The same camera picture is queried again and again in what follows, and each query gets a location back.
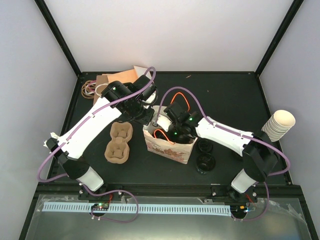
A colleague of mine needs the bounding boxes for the brown pulp cup carrier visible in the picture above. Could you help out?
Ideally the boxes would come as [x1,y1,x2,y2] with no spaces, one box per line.
[104,122,133,164]

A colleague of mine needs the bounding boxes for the white slotted cable rail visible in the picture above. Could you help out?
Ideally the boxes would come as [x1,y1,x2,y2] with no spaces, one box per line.
[42,202,231,217]

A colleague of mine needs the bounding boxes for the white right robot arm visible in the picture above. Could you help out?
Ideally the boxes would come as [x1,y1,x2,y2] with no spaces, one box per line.
[154,102,279,202]

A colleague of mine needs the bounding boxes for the brown kraft paper bag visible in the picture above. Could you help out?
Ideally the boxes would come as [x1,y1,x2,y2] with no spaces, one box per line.
[81,74,109,105]

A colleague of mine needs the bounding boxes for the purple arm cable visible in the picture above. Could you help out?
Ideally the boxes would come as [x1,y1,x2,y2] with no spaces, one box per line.
[153,87,293,221]
[38,67,158,224]

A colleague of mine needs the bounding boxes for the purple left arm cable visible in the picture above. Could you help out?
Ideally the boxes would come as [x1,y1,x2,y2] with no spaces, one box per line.
[38,67,158,224]

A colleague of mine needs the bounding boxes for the black plastic cup lid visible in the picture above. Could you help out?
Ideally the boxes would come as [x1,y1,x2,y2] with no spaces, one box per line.
[197,139,213,154]

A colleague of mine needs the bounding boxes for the printed white paper bag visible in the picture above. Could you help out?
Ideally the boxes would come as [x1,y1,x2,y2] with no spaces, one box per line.
[143,91,198,165]

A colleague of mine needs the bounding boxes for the stack of paper cups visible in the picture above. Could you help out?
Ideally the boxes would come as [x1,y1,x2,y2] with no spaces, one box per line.
[261,109,296,142]

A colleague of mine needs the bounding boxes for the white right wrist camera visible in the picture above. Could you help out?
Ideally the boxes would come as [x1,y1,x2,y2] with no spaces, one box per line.
[153,105,170,121]

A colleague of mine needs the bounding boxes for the orange kraft paper bag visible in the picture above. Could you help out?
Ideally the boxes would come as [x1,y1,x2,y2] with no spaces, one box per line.
[119,65,152,84]

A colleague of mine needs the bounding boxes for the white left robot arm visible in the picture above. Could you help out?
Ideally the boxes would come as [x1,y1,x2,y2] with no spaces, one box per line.
[44,74,157,200]

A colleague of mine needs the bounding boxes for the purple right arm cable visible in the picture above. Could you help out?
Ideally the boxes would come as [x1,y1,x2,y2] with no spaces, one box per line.
[153,87,293,221]

